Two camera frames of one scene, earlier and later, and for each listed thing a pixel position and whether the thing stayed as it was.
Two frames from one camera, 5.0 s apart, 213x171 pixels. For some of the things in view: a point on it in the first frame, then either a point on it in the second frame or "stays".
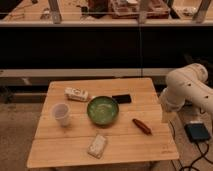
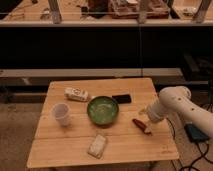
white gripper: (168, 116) -> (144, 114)
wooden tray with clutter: (139, 9) stays
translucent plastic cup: (61, 112) stays
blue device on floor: (197, 131) stays
